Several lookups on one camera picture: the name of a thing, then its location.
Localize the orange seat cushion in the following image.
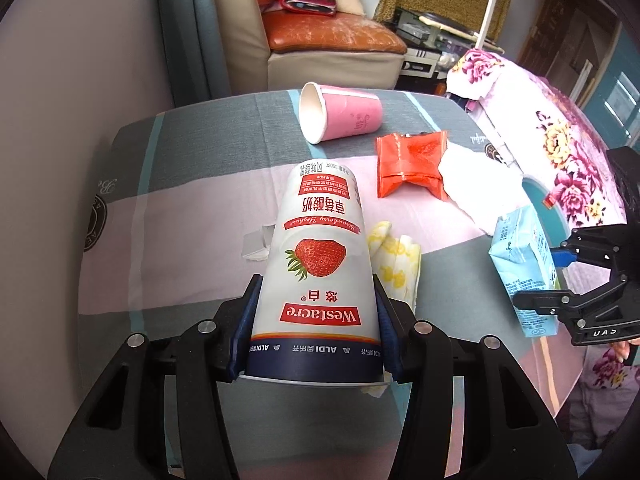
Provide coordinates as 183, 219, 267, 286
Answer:
262, 7, 408, 56

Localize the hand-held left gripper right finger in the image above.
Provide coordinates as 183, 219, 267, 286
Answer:
372, 275, 586, 480

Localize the floral pink bedsheet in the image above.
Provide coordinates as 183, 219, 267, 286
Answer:
445, 49, 640, 461

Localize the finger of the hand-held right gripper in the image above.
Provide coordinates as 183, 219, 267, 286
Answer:
511, 277, 628, 320
552, 224, 633, 273

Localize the black stereo device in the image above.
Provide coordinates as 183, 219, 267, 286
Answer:
395, 7, 481, 61

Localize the light blue milk carton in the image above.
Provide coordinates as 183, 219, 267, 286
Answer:
489, 206, 560, 338

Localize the white pole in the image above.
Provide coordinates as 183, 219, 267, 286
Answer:
477, 0, 507, 51

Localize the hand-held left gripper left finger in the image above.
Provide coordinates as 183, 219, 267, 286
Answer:
47, 274, 263, 480

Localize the beige leather sofa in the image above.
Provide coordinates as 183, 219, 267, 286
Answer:
212, 0, 408, 93

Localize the person's right hand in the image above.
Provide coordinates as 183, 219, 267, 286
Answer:
617, 337, 640, 367

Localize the orange snack packet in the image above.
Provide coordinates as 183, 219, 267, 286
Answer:
375, 130, 451, 203

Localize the teal trash bin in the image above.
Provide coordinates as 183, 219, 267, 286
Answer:
521, 175, 576, 246

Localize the strawberry yogurt cup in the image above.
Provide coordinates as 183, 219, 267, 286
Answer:
239, 160, 396, 387

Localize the wooden stick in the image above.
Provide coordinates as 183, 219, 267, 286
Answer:
419, 14, 503, 53

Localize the brown wooden door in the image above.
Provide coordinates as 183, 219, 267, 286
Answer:
520, 0, 621, 111

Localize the white tissue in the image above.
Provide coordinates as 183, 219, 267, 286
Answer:
437, 142, 533, 236

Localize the yellow white wrapper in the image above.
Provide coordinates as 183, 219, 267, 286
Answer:
367, 220, 423, 311

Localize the pink paper cup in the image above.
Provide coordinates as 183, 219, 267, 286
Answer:
299, 82, 383, 145

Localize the white side table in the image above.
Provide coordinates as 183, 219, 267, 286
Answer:
400, 55, 448, 79

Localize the teal wardrobe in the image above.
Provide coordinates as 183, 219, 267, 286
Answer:
585, 25, 640, 151

